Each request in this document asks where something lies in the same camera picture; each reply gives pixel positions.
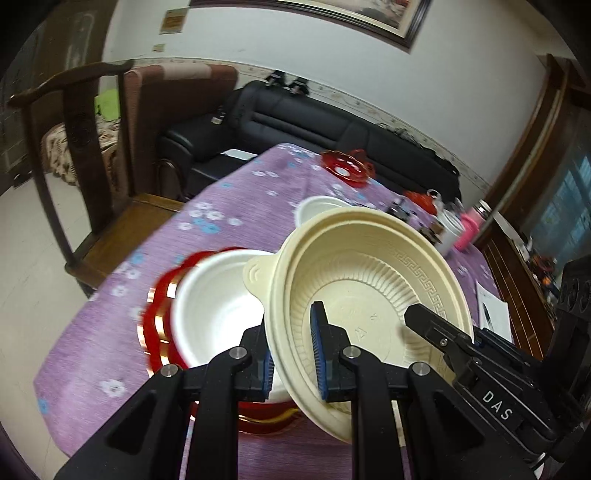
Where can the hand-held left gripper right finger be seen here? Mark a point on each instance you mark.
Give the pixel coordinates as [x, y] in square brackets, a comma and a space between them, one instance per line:
[318, 346]

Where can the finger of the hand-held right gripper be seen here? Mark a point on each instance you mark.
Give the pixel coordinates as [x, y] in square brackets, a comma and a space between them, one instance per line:
[434, 327]

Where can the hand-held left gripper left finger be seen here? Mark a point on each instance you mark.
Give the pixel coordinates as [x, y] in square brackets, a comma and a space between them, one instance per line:
[267, 374]

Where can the red plate gold print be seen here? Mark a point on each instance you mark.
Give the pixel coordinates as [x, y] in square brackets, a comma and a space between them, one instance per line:
[263, 428]

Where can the beige plastic bowl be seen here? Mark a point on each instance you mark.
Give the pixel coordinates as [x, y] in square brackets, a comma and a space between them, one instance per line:
[369, 277]

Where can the white disposable bowl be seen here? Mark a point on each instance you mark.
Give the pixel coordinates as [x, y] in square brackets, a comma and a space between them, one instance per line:
[321, 206]
[217, 304]

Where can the red plate gold rim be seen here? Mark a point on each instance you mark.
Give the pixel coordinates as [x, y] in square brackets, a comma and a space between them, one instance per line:
[159, 300]

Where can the white paper stack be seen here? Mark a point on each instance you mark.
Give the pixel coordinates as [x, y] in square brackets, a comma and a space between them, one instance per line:
[496, 314]

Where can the white plastic jar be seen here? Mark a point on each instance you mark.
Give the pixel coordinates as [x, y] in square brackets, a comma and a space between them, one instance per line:
[450, 233]

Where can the wooden sideboard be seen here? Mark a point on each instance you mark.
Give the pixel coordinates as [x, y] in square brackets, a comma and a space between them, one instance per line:
[517, 277]

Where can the pink sleeved bottle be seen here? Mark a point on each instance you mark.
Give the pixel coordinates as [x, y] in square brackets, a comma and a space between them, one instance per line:
[468, 228]

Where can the red container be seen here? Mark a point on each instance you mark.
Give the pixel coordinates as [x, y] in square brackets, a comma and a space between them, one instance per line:
[418, 201]

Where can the purple floral tablecloth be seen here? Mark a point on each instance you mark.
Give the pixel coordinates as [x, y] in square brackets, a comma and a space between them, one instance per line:
[115, 350]

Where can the window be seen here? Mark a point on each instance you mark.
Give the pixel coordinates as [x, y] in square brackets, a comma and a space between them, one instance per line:
[568, 212]

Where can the red plate white label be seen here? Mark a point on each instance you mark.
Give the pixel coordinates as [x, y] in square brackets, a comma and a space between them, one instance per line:
[344, 161]

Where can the dark wooden chair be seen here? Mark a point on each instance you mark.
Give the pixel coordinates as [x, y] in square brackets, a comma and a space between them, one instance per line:
[134, 230]

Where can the white paper sheet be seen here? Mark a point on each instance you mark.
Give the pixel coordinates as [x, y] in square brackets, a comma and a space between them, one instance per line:
[240, 154]

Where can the black leather sofa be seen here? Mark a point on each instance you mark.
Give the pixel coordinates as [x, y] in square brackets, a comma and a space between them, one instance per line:
[300, 124]

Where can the black clamp device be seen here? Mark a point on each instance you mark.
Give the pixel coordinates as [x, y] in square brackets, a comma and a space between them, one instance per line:
[275, 78]
[298, 85]

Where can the brown armchair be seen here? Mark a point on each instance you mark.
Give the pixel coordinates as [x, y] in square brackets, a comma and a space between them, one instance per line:
[184, 101]

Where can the floral cushion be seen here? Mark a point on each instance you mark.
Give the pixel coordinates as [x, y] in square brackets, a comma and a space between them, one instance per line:
[60, 147]

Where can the green cloth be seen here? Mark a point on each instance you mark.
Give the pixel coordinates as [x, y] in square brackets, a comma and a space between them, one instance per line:
[108, 104]

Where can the framed horse painting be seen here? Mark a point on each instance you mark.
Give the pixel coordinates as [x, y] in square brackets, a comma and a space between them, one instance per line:
[369, 14]

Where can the wooden door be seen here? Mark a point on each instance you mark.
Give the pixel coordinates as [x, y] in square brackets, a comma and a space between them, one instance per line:
[46, 69]

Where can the wooden door frame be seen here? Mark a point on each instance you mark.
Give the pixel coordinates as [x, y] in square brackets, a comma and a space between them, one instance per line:
[535, 138]

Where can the small wall plaque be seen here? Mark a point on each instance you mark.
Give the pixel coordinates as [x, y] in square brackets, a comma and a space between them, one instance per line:
[173, 21]

